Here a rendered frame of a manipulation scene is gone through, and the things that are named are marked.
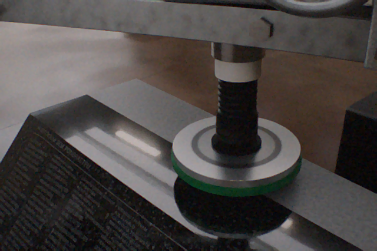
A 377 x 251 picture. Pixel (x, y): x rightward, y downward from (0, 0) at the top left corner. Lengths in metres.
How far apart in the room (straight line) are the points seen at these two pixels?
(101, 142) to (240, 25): 0.41
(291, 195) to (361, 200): 0.11
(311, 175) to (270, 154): 0.10
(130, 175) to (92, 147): 0.14
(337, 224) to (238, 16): 0.32
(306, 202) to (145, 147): 0.32
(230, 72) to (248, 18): 0.09
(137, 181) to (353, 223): 0.35
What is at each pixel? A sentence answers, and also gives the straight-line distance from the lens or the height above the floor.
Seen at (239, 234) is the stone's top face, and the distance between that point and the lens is 0.52.
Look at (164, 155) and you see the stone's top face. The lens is 0.69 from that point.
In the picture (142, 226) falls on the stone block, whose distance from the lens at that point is 0.58.
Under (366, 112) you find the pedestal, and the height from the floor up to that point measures 0.74.
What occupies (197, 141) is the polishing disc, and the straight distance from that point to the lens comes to 0.62.
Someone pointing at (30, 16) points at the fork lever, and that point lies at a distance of 0.69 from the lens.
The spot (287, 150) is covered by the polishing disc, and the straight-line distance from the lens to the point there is 0.60.
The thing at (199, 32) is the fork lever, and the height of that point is 1.06.
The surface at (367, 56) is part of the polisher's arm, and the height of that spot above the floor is 1.05.
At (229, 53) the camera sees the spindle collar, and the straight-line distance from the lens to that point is 0.51.
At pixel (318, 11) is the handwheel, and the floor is 1.11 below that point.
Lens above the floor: 1.17
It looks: 27 degrees down
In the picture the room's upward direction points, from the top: 2 degrees counter-clockwise
